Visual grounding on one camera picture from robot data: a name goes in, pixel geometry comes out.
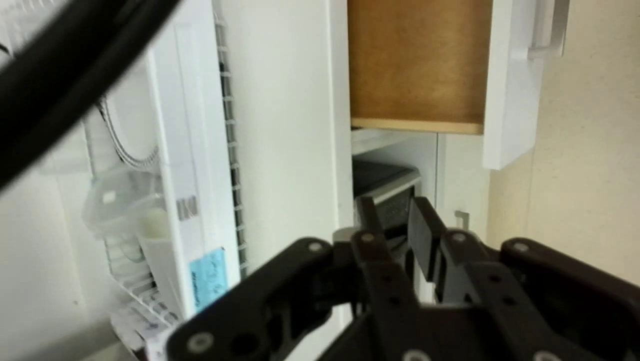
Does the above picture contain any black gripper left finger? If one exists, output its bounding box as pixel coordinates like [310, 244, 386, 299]
[165, 196, 422, 361]

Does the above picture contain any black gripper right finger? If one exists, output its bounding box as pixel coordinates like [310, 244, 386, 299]
[405, 196, 640, 361]

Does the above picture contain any shallow white drawer metal handle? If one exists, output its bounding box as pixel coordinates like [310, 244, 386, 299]
[345, 0, 574, 172]

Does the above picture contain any black built-in microwave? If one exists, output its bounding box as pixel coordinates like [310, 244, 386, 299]
[350, 159, 423, 233]

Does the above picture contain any white box blue label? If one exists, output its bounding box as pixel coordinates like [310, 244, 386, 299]
[141, 0, 245, 322]

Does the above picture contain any wire dish rack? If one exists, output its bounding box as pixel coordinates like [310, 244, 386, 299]
[78, 92, 187, 348]

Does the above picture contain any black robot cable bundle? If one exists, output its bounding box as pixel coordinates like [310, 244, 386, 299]
[0, 0, 185, 192]

